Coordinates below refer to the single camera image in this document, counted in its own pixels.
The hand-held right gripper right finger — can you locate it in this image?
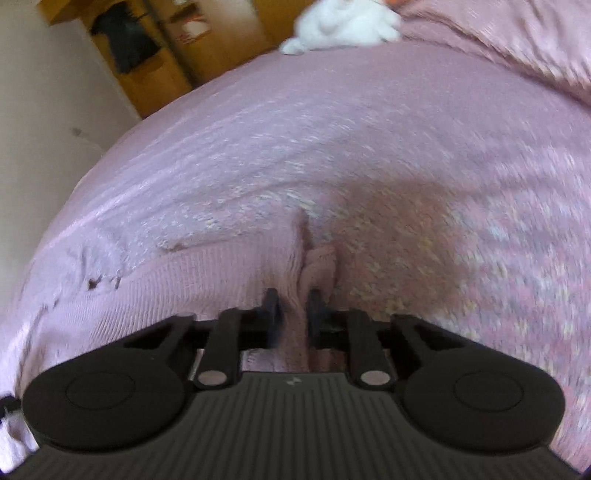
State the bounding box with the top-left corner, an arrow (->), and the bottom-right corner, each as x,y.
307,288 -> 463,389

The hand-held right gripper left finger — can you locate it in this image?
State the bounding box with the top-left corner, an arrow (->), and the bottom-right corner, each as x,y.
124,288 -> 283,390

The pink knit cardigan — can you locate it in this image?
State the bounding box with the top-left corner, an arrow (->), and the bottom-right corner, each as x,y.
0,208 -> 345,457

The pink floral bed sheet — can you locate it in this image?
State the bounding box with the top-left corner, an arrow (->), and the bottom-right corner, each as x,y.
0,41 -> 591,464

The wooden wardrobe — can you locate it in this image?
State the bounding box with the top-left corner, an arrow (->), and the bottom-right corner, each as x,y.
39,0 -> 298,119

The white and orange plush toy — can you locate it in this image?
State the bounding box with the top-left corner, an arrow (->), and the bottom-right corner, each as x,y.
279,0 -> 408,56

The dark hanging garment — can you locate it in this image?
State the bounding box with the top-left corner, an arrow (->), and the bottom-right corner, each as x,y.
90,2 -> 163,75

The pink checkered quilt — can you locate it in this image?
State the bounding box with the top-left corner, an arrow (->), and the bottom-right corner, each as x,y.
396,0 -> 591,101

